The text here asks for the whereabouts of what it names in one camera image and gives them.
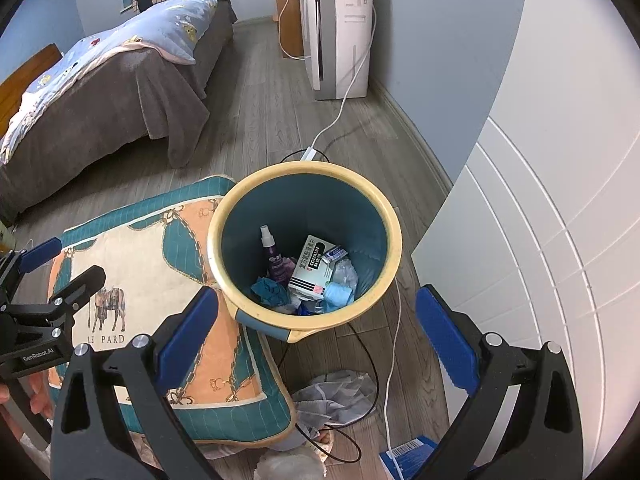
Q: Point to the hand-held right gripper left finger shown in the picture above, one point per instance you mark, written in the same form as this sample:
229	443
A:
192	325

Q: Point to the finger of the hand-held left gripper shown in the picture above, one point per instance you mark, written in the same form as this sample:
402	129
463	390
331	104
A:
42	260
82	290

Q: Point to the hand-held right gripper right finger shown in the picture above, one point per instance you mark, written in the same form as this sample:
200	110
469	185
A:
445	340

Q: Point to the blue glove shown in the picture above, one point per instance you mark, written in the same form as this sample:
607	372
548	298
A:
267	290

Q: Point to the purple spray bottle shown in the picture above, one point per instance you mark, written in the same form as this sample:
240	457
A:
274	260

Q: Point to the blue face mask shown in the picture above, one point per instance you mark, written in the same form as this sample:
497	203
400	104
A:
337	294

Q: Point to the clear blister pack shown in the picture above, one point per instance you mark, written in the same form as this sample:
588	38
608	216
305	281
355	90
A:
345	272

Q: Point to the white green medicine box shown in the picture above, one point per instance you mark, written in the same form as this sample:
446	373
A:
310	270

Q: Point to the teal bin with yellow rim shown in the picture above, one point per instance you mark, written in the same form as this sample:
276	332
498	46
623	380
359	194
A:
300	200

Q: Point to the person's left hand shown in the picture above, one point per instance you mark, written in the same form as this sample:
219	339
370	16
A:
40	400

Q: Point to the patterned teal orange cushion stool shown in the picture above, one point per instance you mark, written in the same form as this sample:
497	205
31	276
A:
140	260

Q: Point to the crumpled grey plastic bag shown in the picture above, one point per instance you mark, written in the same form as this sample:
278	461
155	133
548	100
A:
335	395

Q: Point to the blue cardboard box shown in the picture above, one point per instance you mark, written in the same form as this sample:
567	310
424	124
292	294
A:
415	460

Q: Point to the white panelled door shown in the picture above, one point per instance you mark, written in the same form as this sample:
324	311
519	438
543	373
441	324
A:
550	210

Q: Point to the white fluffy cloth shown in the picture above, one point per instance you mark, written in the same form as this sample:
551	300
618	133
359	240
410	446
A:
290	467

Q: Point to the bed with brown cover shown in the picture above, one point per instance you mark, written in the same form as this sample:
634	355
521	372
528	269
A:
125	90

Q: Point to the white power strip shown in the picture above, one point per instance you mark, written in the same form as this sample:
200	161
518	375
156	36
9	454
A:
310	153

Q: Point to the blue printed quilt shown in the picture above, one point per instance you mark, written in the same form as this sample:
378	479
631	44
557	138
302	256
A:
125	30

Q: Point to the wooden cabinet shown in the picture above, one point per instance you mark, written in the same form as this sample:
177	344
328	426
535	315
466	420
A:
290	20

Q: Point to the white air purifier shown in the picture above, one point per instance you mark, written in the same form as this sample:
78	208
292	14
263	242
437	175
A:
345	35

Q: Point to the wooden bed frame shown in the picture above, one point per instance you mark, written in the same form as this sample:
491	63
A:
25	75

